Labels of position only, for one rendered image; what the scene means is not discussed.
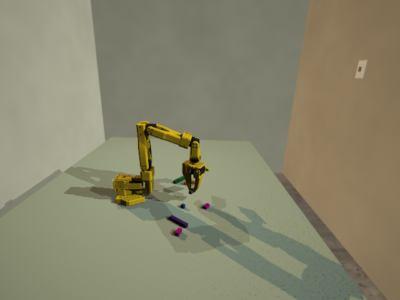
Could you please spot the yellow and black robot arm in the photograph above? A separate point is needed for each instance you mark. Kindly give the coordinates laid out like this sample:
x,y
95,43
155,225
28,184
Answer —
x,y
129,189

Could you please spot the purple rod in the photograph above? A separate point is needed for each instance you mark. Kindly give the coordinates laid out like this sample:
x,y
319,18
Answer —
x,y
178,221

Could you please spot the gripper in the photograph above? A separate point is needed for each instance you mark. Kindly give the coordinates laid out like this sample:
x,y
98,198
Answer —
x,y
197,169

